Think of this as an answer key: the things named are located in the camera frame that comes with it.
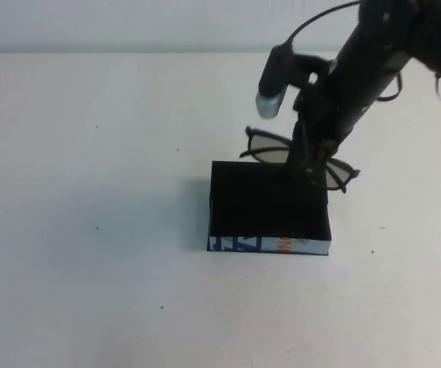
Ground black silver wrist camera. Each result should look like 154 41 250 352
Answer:
255 44 331 120

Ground black camera cable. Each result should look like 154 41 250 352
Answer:
288 0 360 50

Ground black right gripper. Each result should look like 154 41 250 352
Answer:
286 36 415 186

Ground black frame glasses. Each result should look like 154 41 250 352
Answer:
239 125 361 194

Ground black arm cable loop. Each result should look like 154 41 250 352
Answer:
376 71 404 103

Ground black printed glasses case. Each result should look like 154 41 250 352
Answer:
206 160 333 258

